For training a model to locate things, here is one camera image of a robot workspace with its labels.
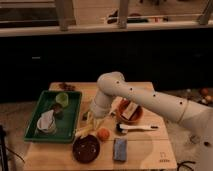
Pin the green tray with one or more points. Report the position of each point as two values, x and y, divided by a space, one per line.
65 127

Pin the blue sponge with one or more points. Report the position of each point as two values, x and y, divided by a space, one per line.
120 150

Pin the wooden block in bowl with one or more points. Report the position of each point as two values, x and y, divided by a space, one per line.
130 110

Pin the yellow banana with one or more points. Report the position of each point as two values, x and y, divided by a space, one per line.
84 131

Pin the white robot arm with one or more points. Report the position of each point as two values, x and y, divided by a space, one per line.
193 116

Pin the orange bowl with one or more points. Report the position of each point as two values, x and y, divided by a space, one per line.
122 106

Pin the green cucumber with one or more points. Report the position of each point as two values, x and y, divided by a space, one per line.
85 115

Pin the purple bowl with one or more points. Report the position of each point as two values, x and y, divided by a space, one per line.
86 150

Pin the orange fruit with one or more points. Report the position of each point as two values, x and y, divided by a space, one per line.
103 134

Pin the dark small cup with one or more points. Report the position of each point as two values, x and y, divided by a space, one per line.
57 110

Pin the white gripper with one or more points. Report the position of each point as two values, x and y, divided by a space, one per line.
96 122

